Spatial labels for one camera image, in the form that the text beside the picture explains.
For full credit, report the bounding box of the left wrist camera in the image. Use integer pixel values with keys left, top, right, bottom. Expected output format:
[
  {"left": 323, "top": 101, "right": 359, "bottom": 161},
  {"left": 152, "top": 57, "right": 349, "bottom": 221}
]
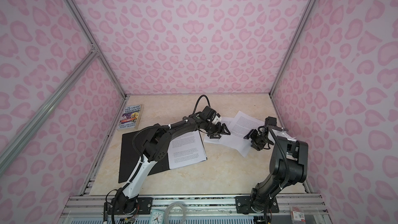
[{"left": 199, "top": 106, "right": 222, "bottom": 124}]

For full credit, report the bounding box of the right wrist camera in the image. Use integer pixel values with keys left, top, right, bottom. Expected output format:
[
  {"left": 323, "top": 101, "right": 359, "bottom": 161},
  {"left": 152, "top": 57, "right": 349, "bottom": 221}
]
[{"left": 264, "top": 116, "right": 284, "bottom": 131}]

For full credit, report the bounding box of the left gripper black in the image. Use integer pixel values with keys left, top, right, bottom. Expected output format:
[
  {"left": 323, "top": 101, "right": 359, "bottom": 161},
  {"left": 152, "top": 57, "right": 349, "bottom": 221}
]
[{"left": 204, "top": 120, "right": 232, "bottom": 139}]

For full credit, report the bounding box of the aluminium corner post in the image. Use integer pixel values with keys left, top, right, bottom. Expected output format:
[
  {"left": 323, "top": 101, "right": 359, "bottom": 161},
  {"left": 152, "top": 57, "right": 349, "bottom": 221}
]
[
  {"left": 269, "top": 0, "right": 319, "bottom": 99},
  {"left": 63, "top": 0, "right": 127, "bottom": 100}
]

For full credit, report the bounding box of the grey and black file folder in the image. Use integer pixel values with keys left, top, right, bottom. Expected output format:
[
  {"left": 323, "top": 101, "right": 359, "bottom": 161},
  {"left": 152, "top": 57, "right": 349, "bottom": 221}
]
[{"left": 118, "top": 132, "right": 170, "bottom": 183}]

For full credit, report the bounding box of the aluminium corner post right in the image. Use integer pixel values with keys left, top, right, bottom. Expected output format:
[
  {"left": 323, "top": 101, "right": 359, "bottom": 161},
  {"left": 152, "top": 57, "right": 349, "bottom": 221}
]
[{"left": 269, "top": 0, "right": 319, "bottom": 99}]

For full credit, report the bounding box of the printed paper sheet corner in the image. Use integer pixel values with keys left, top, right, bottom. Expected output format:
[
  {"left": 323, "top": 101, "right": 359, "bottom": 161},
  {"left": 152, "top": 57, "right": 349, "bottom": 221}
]
[{"left": 168, "top": 131, "right": 207, "bottom": 170}]

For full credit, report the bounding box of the clear tube loop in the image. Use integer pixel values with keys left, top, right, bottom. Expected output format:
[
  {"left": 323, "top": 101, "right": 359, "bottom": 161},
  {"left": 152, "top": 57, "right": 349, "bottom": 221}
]
[{"left": 163, "top": 201, "right": 187, "bottom": 224}]

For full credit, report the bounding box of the red white label box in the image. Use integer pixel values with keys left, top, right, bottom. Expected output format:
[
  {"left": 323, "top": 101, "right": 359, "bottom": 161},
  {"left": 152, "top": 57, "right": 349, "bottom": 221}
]
[{"left": 290, "top": 206, "right": 306, "bottom": 224}]

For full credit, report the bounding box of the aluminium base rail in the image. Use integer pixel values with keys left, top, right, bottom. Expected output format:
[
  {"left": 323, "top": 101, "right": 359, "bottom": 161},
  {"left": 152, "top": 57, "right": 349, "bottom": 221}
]
[{"left": 58, "top": 194, "right": 332, "bottom": 224}]

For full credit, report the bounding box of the aluminium corner post left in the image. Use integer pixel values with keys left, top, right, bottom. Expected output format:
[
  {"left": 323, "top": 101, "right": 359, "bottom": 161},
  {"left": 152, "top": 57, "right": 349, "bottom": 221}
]
[{"left": 63, "top": 0, "right": 127, "bottom": 100}]

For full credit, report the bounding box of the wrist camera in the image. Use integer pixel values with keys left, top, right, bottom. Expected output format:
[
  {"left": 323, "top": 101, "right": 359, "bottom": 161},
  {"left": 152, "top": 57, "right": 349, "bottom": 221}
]
[
  {"left": 264, "top": 116, "right": 284, "bottom": 131},
  {"left": 199, "top": 106, "right": 222, "bottom": 124}
]

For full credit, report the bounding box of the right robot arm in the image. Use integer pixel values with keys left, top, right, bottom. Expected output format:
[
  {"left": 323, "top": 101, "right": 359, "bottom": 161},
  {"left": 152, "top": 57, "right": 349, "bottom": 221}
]
[{"left": 250, "top": 127, "right": 308, "bottom": 214}]

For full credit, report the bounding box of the small teal clock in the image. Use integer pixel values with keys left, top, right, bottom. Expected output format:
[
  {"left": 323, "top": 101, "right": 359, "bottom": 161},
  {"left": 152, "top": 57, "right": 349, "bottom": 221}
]
[{"left": 149, "top": 209, "right": 164, "bottom": 224}]

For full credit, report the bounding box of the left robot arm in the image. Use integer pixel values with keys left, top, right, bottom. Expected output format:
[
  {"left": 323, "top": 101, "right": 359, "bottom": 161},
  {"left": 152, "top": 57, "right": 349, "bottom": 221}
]
[{"left": 108, "top": 114, "right": 231, "bottom": 215}]

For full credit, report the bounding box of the colourful paperback book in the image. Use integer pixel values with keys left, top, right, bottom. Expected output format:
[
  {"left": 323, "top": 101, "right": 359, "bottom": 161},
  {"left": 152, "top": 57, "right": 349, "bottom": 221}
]
[{"left": 117, "top": 105, "right": 142, "bottom": 130}]

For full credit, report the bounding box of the aluminium diagonal frame bar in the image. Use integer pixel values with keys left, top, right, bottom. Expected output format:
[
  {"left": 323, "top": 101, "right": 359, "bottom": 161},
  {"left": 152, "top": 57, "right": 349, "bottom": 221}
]
[{"left": 1, "top": 48, "right": 97, "bottom": 175}]

